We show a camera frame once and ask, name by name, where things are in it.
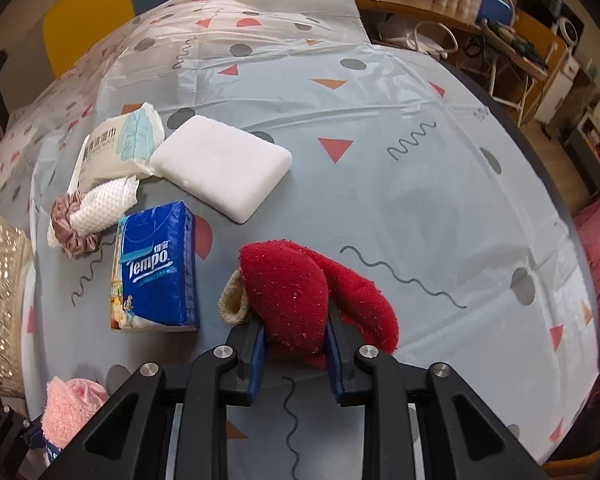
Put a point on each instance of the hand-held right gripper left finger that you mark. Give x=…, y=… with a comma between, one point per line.
x=255, y=360

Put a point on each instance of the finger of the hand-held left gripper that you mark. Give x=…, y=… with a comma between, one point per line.
x=15, y=440

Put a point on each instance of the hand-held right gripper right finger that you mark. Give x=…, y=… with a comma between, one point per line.
x=336, y=360

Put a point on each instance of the pink fuzzy sock navy band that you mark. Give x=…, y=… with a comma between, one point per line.
x=75, y=410

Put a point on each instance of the red fuzzy sock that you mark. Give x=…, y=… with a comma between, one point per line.
x=300, y=285

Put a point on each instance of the blue tissue pack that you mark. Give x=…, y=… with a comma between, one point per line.
x=155, y=270

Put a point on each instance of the white foam block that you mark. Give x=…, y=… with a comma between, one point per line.
x=220, y=165

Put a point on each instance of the pink satin scrunchie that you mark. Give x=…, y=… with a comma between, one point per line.
x=72, y=237

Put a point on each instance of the white waffle cloth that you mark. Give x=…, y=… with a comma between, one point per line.
x=107, y=200

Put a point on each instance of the white wet wipes pack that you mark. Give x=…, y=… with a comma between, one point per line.
x=115, y=145

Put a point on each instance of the gold ornate tissue box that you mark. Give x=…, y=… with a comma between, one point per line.
x=2, y=300

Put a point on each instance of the low white shelf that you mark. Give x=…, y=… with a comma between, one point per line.
x=587, y=152

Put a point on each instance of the white cabinet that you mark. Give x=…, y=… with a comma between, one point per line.
x=560, y=87

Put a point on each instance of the wooden desk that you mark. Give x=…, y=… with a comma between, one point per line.
x=405, y=5

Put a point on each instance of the black bag on chair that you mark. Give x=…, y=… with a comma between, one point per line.
x=517, y=45

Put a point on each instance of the wooden board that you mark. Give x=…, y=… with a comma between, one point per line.
x=535, y=35

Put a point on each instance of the blue folding chair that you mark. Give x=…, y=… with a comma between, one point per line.
x=497, y=7

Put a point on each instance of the grey yellow blue headboard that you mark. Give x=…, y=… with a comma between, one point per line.
x=90, y=5

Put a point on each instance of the small white fan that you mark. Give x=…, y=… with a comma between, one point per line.
x=568, y=29

